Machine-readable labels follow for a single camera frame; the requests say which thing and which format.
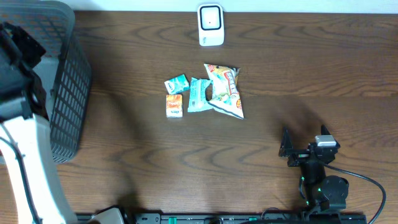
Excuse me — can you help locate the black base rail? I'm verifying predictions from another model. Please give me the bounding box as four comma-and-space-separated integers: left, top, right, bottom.
77, 212, 367, 224

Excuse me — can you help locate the white barcode scanner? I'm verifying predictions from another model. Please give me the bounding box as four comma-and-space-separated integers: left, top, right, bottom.
197, 4, 224, 47

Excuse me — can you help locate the small teal candy box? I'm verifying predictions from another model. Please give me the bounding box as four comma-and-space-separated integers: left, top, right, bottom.
164, 74, 190, 95

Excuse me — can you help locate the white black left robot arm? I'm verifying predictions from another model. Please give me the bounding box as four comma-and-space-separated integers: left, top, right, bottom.
1, 22, 127, 224

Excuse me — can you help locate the dark grey plastic basket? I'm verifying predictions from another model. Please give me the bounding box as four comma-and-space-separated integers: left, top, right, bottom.
1, 1, 92, 164

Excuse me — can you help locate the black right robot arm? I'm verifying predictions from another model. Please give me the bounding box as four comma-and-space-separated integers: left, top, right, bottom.
279, 125, 349, 219

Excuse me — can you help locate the teal white snack packet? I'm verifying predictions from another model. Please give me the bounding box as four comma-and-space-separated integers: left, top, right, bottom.
187, 77, 213, 113

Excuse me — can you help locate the small orange candy box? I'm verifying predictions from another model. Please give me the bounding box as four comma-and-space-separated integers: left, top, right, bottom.
165, 94, 183, 118

